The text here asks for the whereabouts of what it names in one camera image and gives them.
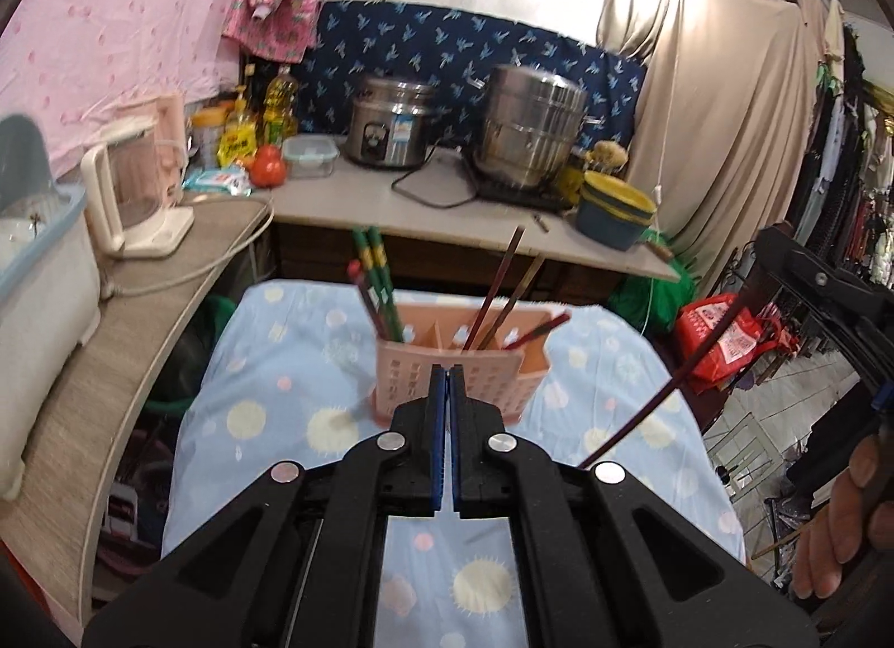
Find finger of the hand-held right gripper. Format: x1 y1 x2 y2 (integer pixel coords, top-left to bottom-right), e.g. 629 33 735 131
741 222 894 343

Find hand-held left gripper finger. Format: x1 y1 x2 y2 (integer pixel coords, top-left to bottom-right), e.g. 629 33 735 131
82 366 447 648
450 366 818 648

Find pink plastic utensil holder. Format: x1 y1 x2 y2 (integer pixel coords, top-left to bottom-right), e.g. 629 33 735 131
373 302 553 427

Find dark red chopstick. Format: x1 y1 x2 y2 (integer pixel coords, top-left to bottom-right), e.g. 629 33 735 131
578 294 764 471
346 260 393 343

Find brown wooden chopstick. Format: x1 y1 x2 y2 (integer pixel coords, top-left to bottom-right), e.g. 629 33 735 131
482 255 548 351
464 225 527 351

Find green chopstick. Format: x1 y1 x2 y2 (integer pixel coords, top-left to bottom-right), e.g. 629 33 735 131
352 229 400 343
367 225 405 343

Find person's right hand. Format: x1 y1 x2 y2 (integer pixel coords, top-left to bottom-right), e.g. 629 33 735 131
792 436 894 600

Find red printed bag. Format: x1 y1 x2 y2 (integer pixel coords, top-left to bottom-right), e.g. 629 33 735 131
673 293 798 392

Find hanging dark clothes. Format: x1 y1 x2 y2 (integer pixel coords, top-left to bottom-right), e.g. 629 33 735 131
788 0 894 287

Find green plastic bag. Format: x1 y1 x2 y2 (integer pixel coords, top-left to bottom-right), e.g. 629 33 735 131
607 235 701 336

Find blue dotted blanket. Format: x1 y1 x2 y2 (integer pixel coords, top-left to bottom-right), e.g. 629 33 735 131
160 279 748 648

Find beige curtain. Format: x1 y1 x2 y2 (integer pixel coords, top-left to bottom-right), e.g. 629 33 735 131
597 0 824 294

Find yellow and blue basin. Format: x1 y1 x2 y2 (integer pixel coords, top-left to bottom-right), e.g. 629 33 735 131
573 201 655 253
582 171 659 225

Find loofah sponge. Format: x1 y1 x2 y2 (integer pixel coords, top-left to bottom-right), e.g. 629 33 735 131
589 140 630 176

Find black induction cooktop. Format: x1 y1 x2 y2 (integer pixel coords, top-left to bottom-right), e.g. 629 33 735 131
464 165 582 213

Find clear food container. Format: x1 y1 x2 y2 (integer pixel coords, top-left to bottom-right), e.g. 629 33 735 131
280 135 339 180

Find steel rice cooker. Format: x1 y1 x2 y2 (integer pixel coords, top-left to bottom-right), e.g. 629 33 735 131
345 77 449 170

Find red tomato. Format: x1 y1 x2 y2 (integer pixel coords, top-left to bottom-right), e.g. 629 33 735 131
249 145 288 189

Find steel steamer pot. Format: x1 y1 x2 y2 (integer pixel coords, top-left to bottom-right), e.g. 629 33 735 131
473 63 603 190

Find wet wipes pack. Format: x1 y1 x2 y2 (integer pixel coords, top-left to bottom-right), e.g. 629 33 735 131
182 166 254 198

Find yellow dish soap bottle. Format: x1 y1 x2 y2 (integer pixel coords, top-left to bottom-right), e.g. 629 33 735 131
217 85 260 169

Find cooking oil bottle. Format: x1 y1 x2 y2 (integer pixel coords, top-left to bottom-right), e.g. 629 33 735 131
264 65 301 147

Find yellow lidded canister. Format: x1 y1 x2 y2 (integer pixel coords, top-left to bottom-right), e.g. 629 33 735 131
189 109 229 169

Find white glass kettle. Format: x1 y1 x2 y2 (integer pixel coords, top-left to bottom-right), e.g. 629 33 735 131
79 115 196 261

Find navy leaf print cloth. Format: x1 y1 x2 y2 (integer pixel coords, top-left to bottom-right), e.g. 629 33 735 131
289 0 648 155

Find dark sauce bottle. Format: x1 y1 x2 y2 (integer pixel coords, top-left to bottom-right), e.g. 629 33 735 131
240 61 264 113

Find white dish storage box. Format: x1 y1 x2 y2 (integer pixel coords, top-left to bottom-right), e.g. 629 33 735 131
0 113 103 504

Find pink dotted curtain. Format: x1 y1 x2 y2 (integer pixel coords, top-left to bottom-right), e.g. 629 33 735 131
0 0 264 203

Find metal wire rack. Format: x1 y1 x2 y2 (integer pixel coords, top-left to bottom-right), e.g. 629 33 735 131
701 409 795 504

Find white cord with switch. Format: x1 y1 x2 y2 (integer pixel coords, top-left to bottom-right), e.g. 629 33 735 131
645 0 684 343

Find black power cord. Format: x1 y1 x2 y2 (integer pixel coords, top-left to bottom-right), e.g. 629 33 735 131
390 143 484 209

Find white power cord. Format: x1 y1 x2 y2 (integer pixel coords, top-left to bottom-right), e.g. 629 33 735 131
101 193 275 301

